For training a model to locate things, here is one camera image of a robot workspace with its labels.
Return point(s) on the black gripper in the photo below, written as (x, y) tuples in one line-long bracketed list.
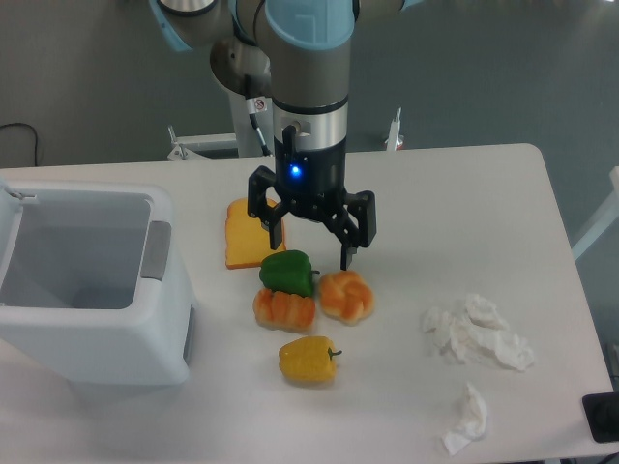
[(310, 185)]

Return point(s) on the ridged square bread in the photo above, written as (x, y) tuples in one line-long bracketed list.
[(283, 311)]

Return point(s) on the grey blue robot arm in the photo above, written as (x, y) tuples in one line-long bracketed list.
[(297, 54)]

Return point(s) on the round knotted bread roll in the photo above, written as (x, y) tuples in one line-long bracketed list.
[(346, 296)]

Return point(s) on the green bell pepper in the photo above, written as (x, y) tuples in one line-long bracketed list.
[(288, 271)]

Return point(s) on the orange toast slice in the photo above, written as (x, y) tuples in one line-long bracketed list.
[(247, 242)]

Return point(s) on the yellow bell pepper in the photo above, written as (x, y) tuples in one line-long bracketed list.
[(309, 359)]

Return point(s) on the large crumpled white tissue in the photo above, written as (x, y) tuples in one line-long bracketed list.
[(474, 330)]

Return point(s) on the white trash bin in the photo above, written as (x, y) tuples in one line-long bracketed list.
[(93, 285)]

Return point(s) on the small crumpled white tissue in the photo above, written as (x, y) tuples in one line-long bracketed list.
[(472, 422)]

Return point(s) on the black device at edge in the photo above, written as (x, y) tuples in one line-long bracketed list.
[(601, 411)]

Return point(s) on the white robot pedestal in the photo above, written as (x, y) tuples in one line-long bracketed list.
[(252, 135)]

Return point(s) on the white table leg frame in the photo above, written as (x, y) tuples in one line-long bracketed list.
[(604, 216)]

